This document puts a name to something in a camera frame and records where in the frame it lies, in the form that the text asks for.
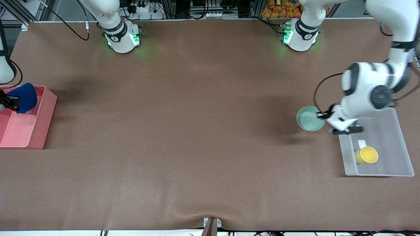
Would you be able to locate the mint green bowl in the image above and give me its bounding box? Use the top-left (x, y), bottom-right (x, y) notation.
top-left (296, 106), bottom-right (326, 132)

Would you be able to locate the blue cloth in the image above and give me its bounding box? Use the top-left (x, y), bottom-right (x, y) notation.
top-left (7, 82), bottom-right (38, 114)

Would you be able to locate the yellow cup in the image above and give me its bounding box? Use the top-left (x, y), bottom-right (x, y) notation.
top-left (354, 146), bottom-right (379, 165)

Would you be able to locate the pink plastic bin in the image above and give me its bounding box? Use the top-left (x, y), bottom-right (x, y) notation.
top-left (0, 86), bottom-right (58, 150)

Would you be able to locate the clear plastic bin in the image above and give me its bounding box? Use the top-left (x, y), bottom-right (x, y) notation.
top-left (338, 107), bottom-right (415, 178)

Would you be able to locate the orange snack bag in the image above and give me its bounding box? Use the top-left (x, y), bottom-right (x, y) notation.
top-left (262, 0), bottom-right (303, 19)

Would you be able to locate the brown table cover mat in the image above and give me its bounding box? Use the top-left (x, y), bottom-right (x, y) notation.
top-left (0, 18), bottom-right (420, 232)

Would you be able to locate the long white socket strip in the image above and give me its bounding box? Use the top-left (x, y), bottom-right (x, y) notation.
top-left (190, 11), bottom-right (239, 20)

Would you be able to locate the black electronics box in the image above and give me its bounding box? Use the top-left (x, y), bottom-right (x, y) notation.
top-left (190, 0), bottom-right (241, 12)

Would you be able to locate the white power strip with plugs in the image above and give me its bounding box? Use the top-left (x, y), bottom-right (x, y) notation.
top-left (126, 0), bottom-right (165, 20)

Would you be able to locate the aluminium frame profile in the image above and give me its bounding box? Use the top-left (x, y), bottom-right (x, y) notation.
top-left (0, 0), bottom-right (50, 27)

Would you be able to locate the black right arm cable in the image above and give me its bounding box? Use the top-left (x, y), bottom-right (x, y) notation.
top-left (0, 0), bottom-right (90, 87)

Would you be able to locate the black floor cable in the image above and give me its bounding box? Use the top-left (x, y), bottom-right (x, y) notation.
top-left (226, 230), bottom-right (420, 236)

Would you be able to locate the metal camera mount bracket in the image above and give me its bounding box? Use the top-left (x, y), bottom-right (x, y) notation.
top-left (203, 217), bottom-right (222, 236)

